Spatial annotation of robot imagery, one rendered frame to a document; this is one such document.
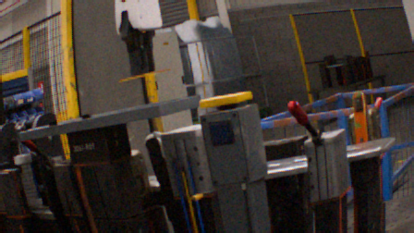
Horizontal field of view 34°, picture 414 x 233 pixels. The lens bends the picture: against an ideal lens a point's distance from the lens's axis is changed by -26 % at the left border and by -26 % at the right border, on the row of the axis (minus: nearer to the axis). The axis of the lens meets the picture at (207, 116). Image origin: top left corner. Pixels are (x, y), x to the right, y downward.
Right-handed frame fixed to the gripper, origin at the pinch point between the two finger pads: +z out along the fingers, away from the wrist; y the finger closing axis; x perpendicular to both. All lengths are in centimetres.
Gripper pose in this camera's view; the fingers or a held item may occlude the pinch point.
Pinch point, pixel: (141, 61)
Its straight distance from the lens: 138.4
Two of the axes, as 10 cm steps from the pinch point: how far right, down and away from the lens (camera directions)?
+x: -9.2, 1.5, 3.5
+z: 1.8, 9.8, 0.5
